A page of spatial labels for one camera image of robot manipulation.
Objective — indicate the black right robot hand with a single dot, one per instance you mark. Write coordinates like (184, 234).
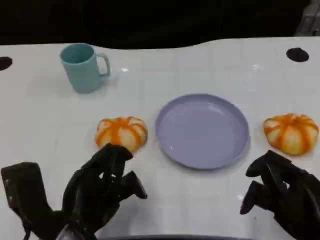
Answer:
(295, 197)

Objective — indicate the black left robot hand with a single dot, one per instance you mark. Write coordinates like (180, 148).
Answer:
(92, 190)

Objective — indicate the orange and white bread roll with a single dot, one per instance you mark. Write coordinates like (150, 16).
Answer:
(120, 131)
(290, 136)

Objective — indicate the lilac plate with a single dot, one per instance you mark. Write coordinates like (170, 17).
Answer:
(200, 132)

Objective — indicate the pale green mug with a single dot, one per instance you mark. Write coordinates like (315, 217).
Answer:
(80, 72)

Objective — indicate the grey background machine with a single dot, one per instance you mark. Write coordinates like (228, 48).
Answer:
(310, 17)

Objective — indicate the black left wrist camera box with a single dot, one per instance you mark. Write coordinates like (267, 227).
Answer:
(23, 187)

